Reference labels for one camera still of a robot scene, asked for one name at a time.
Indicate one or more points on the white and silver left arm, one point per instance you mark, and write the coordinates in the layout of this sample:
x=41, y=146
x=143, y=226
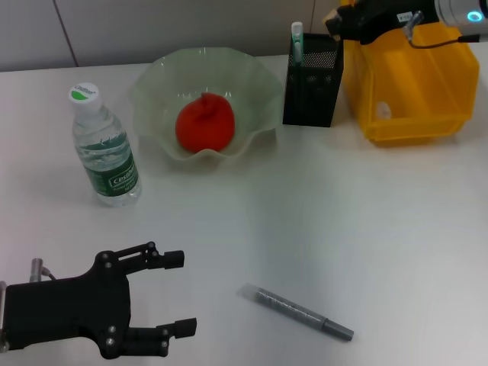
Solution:
x=2, y=316

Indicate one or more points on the green glass fruit plate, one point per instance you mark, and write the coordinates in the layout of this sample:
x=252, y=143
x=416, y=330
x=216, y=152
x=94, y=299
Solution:
x=160, y=84

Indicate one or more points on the green utility knife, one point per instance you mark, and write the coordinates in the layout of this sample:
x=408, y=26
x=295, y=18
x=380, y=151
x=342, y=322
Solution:
x=297, y=42

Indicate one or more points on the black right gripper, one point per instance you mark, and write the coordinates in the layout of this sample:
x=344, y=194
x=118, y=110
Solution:
x=396, y=15

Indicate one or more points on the clear green-label water bottle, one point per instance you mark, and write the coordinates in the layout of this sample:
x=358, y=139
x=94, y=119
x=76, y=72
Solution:
x=106, y=152

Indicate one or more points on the white and silver right arm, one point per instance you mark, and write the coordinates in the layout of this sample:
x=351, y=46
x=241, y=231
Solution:
x=461, y=11

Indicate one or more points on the black mesh pen holder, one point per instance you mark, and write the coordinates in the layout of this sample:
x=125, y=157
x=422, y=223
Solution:
x=309, y=103

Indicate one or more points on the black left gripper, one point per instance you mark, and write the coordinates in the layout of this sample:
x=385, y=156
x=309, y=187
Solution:
x=68, y=305

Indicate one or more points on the silver left wrist socket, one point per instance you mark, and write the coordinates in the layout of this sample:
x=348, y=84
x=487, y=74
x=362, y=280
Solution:
x=36, y=268

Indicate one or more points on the white paper ball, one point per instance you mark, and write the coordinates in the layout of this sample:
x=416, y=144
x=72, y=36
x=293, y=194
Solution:
x=383, y=110

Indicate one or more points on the red soft tomato toy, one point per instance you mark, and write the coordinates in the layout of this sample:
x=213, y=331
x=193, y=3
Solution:
x=206, y=122

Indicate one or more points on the grey marker pen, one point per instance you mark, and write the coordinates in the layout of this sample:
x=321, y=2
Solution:
x=289, y=307

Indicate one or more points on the yellow plastic bin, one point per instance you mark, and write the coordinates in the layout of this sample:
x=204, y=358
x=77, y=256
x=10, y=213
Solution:
x=411, y=84

